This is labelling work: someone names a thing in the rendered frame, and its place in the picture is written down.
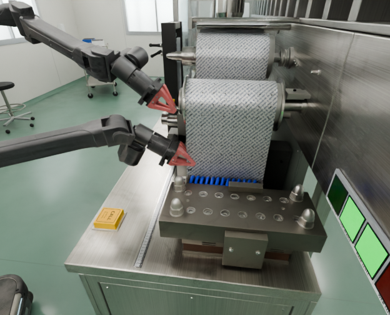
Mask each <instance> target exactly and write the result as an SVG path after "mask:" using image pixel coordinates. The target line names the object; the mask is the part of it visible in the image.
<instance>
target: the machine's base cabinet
mask: <svg viewBox="0 0 390 315"><path fill-rule="evenodd" d="M79 277H80V278H81V281H82V283H83V286H84V288H85V290H86V292H87V295H88V297H89V300H90V302H91V304H92V306H93V309H94V311H95V313H96V315H311V314H312V313H313V311H314V308H315V307H316V304H317V303H318V302H312V301H302V300H296V299H286V298H280V297H271V296H260V295H255V294H244V293H239V292H229V291H219V290H213V289H203V288H198V287H187V286H178V285H172V284H162V283H156V282H146V281H137V280H131V279H121V278H115V277H105V276H95V275H89V274H79Z"/></svg>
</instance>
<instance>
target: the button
mask: <svg viewBox="0 0 390 315"><path fill-rule="evenodd" d="M123 216H124V210H123V209H118V208H110V207H104V208H102V210H101V212H100V213H99V215H98V216H97V218H96V219H95V221H94V227H95V228H102V229H114V230H116V229H117V227H118V225H119V223H120V221H121V219H122V218H123Z"/></svg>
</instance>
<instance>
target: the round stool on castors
mask: <svg viewBox="0 0 390 315"><path fill-rule="evenodd" d="M14 86H15V85H14V83H13V82H0V92H1V94H2V97H3V99H4V102H5V103H6V105H3V106H0V108H1V107H4V106H6V107H7V108H6V109H7V110H5V109H0V110H5V111H4V112H0V114H8V115H9V116H10V118H5V119H0V121H7V120H9V121H7V122H6V123H5V124H3V126H7V125H8V124H9V123H11V122H12V121H14V120H15V119H18V120H34V119H35V118H34V117H31V118H25V117H23V116H26V115H28V114H32V112H27V113H24V114H21V115H18V116H15V117H14V114H13V113H14V112H17V111H20V110H23V109H24V108H25V107H26V105H25V104H9V102H8V99H7V97H6V95H5V93H4V90H7V89H11V88H13V87H14ZM10 105H18V106H22V105H23V106H24V107H23V108H21V109H18V108H15V107H18V106H14V107H10ZM12 109H18V110H16V111H12ZM8 110H9V112H6V111H8Z"/></svg>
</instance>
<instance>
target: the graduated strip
mask: <svg viewBox="0 0 390 315"><path fill-rule="evenodd" d="M175 168H176V166H171V168H170V170H169V173H168V175H167V178H166V182H165V183H164V187H163V189H162V192H161V195H160V197H159V200H158V202H157V205H156V208H155V210H154V213H153V215H152V218H151V221H150V223H149V226H148V229H147V231H146V235H145V237H144V240H143V242H142V245H141V248H140V250H139V253H138V255H137V258H136V261H135V263H134V266H133V267H135V268H142V265H143V262H144V258H145V256H146V253H147V251H148V247H149V244H150V242H151V238H152V236H153V232H154V229H155V227H156V224H157V221H158V218H159V215H160V212H161V209H162V206H163V204H164V200H165V198H166V194H167V192H168V189H169V185H170V183H171V180H172V178H173V174H174V171H175Z"/></svg>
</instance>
